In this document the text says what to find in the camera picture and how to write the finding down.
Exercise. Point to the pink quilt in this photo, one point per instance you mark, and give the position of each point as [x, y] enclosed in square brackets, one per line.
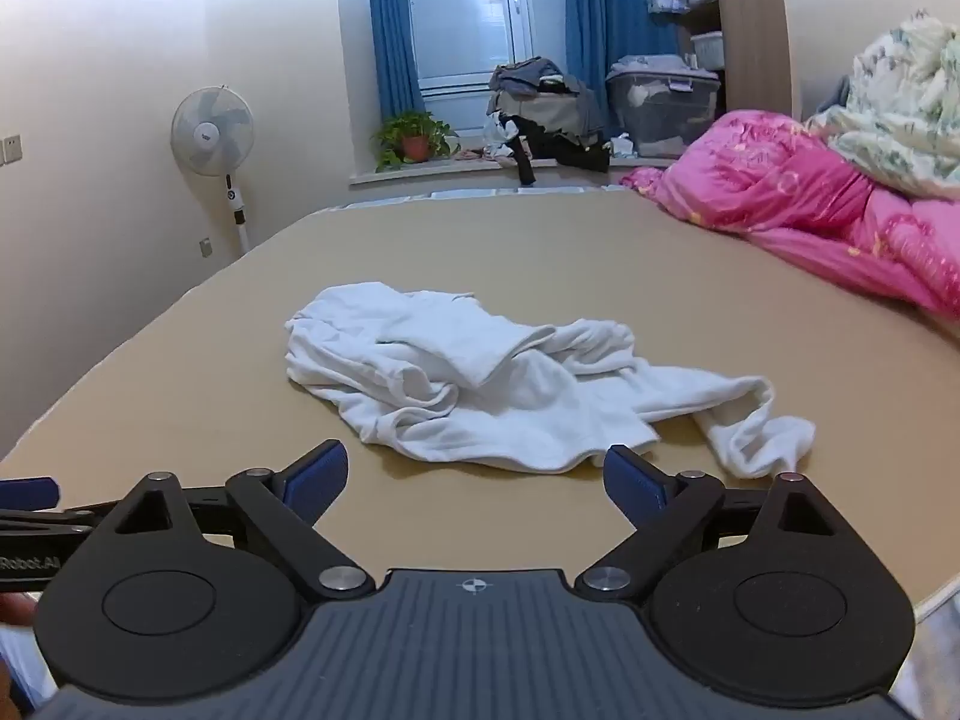
[795, 187]

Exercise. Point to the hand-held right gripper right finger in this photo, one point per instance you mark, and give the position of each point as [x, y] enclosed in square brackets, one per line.
[636, 481]

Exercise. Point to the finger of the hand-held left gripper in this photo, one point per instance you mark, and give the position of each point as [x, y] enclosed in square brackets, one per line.
[28, 493]

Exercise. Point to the window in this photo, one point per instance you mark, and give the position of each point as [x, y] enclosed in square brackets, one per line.
[469, 7]

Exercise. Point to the white small garment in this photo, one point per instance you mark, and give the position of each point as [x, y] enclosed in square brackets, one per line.
[480, 382]

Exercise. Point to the wooden shelf unit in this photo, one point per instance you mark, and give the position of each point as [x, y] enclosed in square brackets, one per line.
[750, 22]

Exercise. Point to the white green floral quilt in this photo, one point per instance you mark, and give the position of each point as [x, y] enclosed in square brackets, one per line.
[900, 105]

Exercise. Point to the white shelf basket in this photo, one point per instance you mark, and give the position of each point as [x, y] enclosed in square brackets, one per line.
[709, 51]

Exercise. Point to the white standing fan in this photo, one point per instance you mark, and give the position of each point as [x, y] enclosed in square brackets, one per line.
[211, 127]

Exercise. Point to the clear plastic storage bin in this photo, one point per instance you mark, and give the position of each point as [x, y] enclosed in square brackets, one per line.
[664, 109]

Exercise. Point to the blue curtain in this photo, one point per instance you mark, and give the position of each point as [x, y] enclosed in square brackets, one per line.
[391, 22]
[589, 15]

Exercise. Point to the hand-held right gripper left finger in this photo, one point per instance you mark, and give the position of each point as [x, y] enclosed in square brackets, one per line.
[319, 476]

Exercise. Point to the pile of grey clothes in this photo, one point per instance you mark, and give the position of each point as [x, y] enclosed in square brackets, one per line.
[540, 94]

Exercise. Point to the potted green plant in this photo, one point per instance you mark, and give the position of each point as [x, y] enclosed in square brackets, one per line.
[411, 136]

